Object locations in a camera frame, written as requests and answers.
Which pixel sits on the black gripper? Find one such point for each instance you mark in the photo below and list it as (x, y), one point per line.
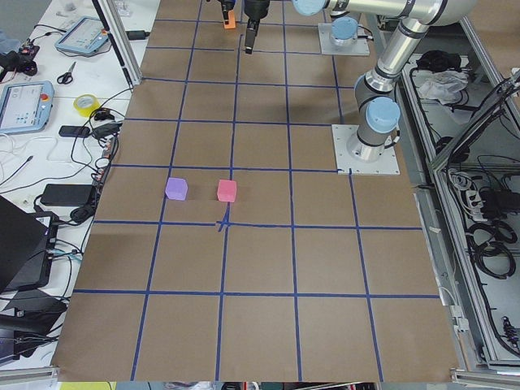
(255, 9)

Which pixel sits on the orange foam cube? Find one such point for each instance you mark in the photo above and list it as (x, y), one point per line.
(230, 21)

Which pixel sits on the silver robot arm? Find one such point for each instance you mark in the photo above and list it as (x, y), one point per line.
(379, 113)
(343, 30)

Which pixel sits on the far teach pendant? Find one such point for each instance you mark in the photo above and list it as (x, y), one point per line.
(85, 37)

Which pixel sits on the teach pendant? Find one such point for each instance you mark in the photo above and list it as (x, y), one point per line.
(85, 37)
(26, 107)

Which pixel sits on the pink foam cube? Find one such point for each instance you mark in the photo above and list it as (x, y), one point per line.
(227, 190)

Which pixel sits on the purple foam cube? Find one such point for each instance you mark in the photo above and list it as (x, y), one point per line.
(176, 189)

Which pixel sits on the yellow tape roll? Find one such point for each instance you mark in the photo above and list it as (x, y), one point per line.
(86, 104)

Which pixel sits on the brown paper mat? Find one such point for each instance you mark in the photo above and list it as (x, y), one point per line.
(308, 275)

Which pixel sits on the near teach pendant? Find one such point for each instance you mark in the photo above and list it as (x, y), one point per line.
(26, 107)

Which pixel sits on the black power adapter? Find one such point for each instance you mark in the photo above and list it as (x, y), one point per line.
(66, 194)

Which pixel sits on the black laptop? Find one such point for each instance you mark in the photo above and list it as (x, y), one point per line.
(26, 243)

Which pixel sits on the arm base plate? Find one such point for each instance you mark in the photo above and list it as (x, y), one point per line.
(356, 158)
(330, 45)

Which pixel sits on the aluminium frame post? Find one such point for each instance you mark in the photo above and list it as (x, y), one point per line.
(113, 25)

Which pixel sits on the black handled scissors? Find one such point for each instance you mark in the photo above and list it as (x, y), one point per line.
(66, 78)

